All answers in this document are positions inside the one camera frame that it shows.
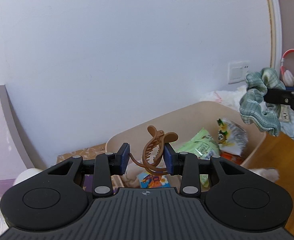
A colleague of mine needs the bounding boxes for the lilac headboard panel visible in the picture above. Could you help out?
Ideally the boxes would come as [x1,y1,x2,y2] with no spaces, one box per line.
[0,85,34,199]

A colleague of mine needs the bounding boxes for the white thermos bottle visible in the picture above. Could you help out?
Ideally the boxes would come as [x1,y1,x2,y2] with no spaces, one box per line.
[13,168,42,186]

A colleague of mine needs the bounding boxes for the white power strip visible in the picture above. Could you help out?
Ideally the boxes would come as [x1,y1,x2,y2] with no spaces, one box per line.
[279,105,290,123]

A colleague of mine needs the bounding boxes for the colourful cartoon card pack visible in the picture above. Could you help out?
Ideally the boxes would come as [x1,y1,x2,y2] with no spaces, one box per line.
[137,172,170,189]

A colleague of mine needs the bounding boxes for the silver yellow snack packet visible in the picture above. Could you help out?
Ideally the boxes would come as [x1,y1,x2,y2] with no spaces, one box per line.
[217,118,248,156]

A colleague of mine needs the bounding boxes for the white wall switch socket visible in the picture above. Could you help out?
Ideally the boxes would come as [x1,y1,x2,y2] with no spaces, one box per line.
[228,61,250,84]

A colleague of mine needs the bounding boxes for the brown hair claw clip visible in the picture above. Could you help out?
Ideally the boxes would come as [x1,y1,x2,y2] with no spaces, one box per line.
[129,125,178,176]

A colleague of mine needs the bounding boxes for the white brown plush cat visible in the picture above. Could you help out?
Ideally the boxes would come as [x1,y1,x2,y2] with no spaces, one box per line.
[250,168,280,183]

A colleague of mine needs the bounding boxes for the green plaid scrunchie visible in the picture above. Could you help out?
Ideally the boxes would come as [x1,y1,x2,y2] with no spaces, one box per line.
[239,68,285,137]

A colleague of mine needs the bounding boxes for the floral patterned table mat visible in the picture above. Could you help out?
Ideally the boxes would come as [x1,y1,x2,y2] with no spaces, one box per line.
[56,143,106,164]

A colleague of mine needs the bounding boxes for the white fluffy plush toy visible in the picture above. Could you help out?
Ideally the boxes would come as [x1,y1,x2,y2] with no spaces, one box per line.
[200,85,246,112]

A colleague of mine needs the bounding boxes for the pink knitted cloth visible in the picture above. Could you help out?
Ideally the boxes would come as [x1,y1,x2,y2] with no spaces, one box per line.
[111,163,145,190]

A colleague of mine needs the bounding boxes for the beige plastic storage bin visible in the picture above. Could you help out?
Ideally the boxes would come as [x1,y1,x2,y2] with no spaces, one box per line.
[105,101,268,188]

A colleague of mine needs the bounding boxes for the orange snack packet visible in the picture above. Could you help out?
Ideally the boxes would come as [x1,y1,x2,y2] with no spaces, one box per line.
[221,151,244,165]

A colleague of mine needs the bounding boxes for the green snack packet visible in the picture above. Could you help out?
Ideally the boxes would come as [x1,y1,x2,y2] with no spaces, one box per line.
[176,128,220,160]

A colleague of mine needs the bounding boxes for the red white headphones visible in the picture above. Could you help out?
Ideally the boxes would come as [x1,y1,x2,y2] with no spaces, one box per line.
[280,49,294,87]

